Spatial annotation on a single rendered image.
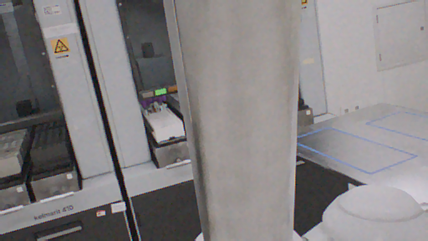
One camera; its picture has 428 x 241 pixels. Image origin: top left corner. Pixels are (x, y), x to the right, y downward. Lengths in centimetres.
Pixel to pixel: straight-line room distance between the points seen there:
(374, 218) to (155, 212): 109
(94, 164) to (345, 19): 207
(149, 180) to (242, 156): 120
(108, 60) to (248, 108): 123
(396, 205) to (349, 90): 262
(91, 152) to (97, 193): 15
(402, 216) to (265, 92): 34
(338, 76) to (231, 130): 283
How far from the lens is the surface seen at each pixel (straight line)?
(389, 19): 336
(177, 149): 155
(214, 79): 33
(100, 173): 163
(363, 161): 116
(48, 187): 154
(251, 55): 31
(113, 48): 155
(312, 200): 181
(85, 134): 159
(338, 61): 316
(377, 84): 336
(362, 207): 62
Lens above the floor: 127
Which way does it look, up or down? 16 degrees down
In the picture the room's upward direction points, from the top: 10 degrees counter-clockwise
